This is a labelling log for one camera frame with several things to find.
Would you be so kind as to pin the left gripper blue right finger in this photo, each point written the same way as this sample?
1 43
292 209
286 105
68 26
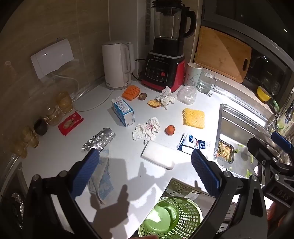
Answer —
208 172

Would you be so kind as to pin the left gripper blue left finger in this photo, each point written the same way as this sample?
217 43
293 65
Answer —
82 171

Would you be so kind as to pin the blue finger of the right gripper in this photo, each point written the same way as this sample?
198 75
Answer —
281 141

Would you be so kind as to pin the blue face mask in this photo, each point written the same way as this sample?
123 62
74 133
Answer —
100 181

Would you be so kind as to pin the silver pill blister pack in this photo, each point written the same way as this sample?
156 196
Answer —
100 140

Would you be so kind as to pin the red snack wrapper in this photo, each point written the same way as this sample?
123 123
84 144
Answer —
70 123

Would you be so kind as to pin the white foam block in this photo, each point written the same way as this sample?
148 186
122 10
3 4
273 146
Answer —
159 154

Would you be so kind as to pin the yellow foam fruit net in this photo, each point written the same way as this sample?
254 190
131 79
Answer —
193 118

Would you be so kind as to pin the small orange persimmon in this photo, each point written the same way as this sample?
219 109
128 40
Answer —
169 130

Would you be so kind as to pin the blue white milk carton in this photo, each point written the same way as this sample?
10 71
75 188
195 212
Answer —
124 112

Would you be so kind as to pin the stained tissue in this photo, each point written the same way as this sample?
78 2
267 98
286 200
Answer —
146 131

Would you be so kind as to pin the white tissue back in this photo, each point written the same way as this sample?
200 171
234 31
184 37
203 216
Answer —
165 98

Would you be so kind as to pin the green perforated trash basket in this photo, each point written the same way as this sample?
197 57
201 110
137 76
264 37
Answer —
172 217

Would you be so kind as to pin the dish soap bottle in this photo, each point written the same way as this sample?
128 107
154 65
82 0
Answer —
285 128

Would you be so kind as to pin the metal tray with food scraps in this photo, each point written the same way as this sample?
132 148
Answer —
225 152

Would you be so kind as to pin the stainless steel sink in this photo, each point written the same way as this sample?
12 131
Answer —
235 128

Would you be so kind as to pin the yellow bowl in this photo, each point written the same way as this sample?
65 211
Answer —
263 95

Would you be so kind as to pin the dark round lid jar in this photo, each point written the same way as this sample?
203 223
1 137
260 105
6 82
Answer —
40 127

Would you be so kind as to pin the clear glass jar middle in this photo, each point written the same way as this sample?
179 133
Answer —
53 115

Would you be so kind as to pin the amber glass jar front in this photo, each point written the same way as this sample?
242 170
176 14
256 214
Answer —
27 138

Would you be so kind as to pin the amber glass jar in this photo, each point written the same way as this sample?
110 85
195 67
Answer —
27 138
64 101

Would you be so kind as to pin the amber glass jar back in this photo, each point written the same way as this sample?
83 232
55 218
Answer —
64 101

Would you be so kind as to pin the clear crumpled plastic bag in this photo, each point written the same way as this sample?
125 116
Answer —
187 95

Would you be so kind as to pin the brown kiwi fruit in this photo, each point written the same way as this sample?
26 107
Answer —
142 96

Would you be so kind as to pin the orange peel piece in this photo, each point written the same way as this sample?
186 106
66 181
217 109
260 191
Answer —
154 103

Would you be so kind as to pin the clear glass mug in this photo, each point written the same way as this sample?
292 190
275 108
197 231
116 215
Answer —
206 83

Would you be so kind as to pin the white ceramic cup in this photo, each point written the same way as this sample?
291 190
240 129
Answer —
193 72

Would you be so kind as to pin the wooden cutting board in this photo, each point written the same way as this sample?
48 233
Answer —
223 54

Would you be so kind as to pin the white electric kettle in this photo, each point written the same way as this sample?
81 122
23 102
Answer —
119 63

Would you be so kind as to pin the red black blender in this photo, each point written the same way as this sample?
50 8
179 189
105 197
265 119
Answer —
165 63

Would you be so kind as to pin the white wall socket cover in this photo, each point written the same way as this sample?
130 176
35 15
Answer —
52 58

